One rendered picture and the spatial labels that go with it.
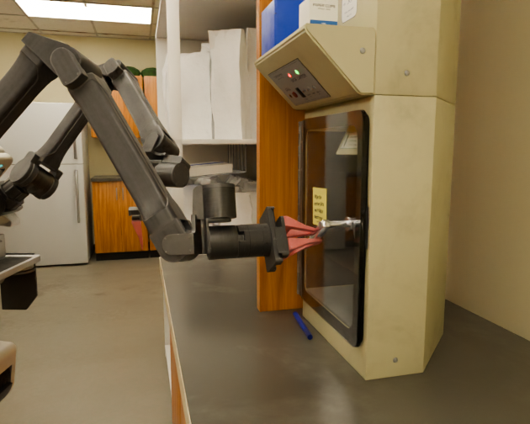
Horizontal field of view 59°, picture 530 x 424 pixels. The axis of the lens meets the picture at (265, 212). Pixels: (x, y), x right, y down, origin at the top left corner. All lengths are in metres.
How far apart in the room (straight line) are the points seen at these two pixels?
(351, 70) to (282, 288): 0.59
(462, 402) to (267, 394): 0.30
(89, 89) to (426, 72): 0.57
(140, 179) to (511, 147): 0.79
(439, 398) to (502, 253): 0.46
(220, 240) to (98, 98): 0.34
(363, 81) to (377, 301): 0.36
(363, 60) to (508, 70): 0.50
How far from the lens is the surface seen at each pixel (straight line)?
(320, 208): 0.93
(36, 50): 0.98
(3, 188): 1.50
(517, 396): 0.89
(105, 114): 0.89
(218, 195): 0.78
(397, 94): 0.79
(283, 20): 0.93
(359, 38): 0.77
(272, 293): 1.14
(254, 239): 0.79
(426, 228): 0.83
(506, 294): 1.20
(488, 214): 1.22
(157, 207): 0.81
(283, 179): 1.10
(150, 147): 1.13
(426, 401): 0.82
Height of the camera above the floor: 1.33
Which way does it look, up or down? 8 degrees down
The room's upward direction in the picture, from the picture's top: straight up
